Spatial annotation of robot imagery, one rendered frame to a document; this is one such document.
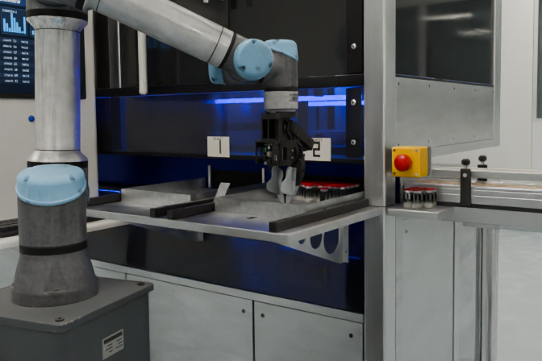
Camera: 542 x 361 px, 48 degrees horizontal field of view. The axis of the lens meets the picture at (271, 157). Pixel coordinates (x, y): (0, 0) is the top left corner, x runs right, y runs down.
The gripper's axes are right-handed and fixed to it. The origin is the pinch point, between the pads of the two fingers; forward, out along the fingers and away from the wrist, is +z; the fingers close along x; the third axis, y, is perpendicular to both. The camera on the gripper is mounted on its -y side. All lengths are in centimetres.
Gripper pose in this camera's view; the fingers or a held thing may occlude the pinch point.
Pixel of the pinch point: (287, 201)
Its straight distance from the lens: 136.4
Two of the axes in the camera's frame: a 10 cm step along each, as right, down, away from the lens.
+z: 0.1, 10.0, 0.7
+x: 8.1, 0.3, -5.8
